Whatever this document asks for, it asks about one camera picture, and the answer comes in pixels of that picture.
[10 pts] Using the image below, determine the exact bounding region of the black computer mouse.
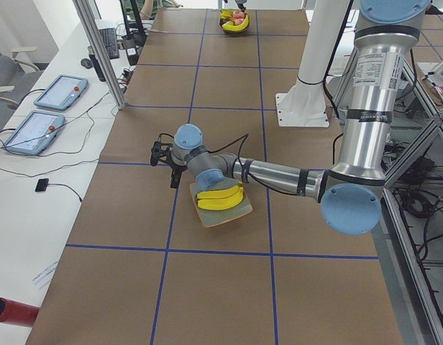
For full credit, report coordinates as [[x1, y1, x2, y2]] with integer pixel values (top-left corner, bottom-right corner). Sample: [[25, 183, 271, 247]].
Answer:
[[81, 58, 93, 69]]

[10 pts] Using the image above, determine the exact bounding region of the blue teach pendant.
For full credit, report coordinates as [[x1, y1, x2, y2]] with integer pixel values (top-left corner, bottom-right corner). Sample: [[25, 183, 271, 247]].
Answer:
[[33, 75, 88, 111], [3, 110, 65, 156]]

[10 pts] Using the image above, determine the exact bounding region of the yellow banana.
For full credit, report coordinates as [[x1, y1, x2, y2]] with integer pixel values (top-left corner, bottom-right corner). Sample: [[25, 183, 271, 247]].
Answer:
[[220, 9, 233, 20], [196, 182, 242, 200], [197, 188, 244, 211], [219, 14, 250, 33]]

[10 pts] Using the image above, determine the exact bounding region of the grey orange square plate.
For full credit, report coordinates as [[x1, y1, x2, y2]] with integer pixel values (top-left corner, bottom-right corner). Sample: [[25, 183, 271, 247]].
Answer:
[[190, 178, 253, 228]]

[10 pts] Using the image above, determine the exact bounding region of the small black puck device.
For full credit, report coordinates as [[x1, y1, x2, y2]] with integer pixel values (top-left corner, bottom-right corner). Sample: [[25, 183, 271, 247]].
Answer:
[[35, 178, 49, 193]]

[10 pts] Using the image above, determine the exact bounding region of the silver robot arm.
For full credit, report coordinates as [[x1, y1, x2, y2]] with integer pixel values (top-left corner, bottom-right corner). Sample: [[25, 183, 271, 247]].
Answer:
[[150, 1, 429, 235]]

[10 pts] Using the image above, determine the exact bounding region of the black keyboard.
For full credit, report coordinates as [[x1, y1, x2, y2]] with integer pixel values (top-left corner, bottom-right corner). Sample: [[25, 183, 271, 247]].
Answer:
[[99, 28, 119, 60]]

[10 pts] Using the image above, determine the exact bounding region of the blue teach pendant far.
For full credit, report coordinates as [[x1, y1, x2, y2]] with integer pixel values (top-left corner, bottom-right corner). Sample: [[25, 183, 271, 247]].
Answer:
[[33, 75, 88, 111]]

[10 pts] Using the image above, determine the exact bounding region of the black water bottle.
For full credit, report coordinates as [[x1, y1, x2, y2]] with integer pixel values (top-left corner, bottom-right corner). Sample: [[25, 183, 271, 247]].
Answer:
[[87, 45, 106, 82]]

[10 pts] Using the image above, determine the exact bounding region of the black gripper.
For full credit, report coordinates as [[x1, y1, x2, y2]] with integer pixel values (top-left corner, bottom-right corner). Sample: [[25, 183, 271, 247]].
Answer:
[[235, 0, 247, 10], [150, 141, 187, 188]]

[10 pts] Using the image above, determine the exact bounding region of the brown wicker basket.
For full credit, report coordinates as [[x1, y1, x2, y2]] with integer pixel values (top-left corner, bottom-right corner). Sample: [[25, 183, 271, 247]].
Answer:
[[219, 9, 250, 34]]

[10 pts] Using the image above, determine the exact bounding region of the red cylinder tube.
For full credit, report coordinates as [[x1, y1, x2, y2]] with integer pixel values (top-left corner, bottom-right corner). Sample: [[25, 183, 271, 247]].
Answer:
[[0, 298, 40, 327]]

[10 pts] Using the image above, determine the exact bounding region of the blue teach pendant near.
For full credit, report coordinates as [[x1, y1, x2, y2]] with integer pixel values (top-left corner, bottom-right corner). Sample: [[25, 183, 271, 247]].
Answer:
[[3, 110, 65, 156]]

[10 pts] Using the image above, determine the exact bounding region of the person in green shirt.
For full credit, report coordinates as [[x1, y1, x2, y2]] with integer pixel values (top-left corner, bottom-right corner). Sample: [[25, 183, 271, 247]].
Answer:
[[140, 0, 182, 20]]

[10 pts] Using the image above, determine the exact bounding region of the pink apple near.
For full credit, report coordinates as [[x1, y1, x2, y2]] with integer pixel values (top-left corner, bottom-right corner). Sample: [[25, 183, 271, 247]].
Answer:
[[231, 11, 245, 26]]

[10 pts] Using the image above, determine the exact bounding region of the aluminium frame post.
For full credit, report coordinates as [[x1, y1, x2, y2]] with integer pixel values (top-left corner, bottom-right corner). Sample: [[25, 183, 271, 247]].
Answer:
[[73, 0, 125, 110]]

